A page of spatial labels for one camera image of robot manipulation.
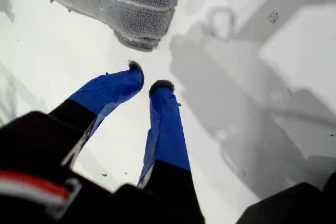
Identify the grey striped towel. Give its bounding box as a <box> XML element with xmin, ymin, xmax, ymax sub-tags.
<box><xmin>36</xmin><ymin>0</ymin><xmax>187</xmax><ymax>51</ymax></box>

